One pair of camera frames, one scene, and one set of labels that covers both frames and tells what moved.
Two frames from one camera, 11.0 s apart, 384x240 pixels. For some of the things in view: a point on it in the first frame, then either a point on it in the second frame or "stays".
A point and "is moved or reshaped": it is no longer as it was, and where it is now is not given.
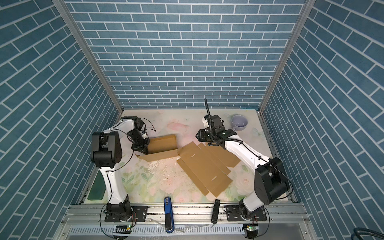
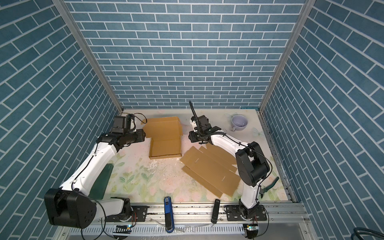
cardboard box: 161,147 is moved or reshaped
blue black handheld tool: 169,224 stays
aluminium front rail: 189,215 stays
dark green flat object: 98,187 stays
